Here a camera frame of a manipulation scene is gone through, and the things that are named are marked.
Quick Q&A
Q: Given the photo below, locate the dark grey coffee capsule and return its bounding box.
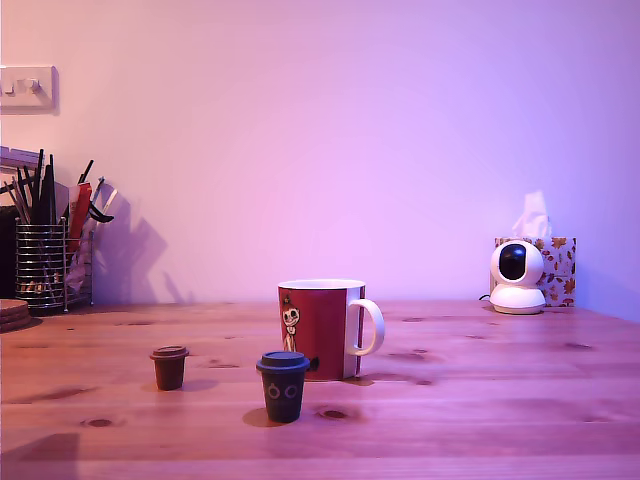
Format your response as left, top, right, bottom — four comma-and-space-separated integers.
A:
255, 350, 311, 424

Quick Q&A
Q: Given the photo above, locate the brown coffee capsule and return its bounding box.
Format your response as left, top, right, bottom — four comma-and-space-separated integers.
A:
149, 344, 191, 392

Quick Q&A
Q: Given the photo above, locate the white tissue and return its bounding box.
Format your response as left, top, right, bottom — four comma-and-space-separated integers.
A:
510, 189, 553, 239

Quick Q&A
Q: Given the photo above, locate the silver kitchen tool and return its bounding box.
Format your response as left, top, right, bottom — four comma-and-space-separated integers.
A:
92, 175, 120, 217

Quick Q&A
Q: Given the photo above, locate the leaf print tissue box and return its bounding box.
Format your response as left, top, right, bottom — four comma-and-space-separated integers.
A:
494, 236, 577, 308

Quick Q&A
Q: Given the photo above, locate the red packet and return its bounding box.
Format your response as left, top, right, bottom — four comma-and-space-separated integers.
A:
67, 181, 94, 241

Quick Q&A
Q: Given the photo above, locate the wide black spatula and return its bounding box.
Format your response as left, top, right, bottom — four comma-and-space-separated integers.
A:
42, 153, 58, 226

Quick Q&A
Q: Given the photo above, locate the black chopstick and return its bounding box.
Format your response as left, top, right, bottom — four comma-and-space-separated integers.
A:
29, 148, 46, 225

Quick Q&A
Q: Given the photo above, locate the round cork coaster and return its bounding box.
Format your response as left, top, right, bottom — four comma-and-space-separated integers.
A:
0, 310, 44, 334
0, 298, 33, 317

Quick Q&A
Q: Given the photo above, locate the black box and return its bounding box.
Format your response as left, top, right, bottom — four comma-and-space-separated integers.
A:
0, 204, 19, 300

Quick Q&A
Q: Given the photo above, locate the red cartoon mug white handle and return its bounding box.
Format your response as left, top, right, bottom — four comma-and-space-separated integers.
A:
277, 278, 385, 382

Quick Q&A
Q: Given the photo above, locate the small white round camera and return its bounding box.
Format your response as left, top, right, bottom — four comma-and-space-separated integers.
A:
488, 238, 547, 316

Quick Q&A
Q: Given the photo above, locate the chrome wire utensil rack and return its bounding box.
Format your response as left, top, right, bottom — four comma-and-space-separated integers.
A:
14, 218, 94, 312

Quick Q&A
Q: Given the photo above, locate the pale wall shelf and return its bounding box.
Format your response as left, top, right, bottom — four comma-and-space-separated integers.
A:
0, 145, 41, 174

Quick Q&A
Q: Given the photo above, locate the white light switch plate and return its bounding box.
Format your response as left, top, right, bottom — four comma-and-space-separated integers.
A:
0, 64, 61, 116

